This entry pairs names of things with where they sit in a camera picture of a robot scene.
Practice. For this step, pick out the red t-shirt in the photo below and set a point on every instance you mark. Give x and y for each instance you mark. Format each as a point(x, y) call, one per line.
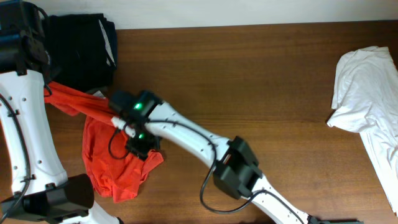
point(113, 172)

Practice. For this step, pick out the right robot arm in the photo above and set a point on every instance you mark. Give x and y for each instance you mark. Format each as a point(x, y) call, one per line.
point(233, 166)

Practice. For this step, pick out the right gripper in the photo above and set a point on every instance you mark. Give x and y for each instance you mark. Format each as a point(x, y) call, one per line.
point(116, 101)

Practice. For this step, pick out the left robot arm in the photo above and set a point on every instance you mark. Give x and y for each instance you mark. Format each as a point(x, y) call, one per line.
point(41, 189)

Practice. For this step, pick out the white t-shirt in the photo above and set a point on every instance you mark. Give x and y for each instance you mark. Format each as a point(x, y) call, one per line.
point(365, 102)

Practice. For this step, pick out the black folded garment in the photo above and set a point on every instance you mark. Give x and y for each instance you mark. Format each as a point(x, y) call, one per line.
point(83, 49)

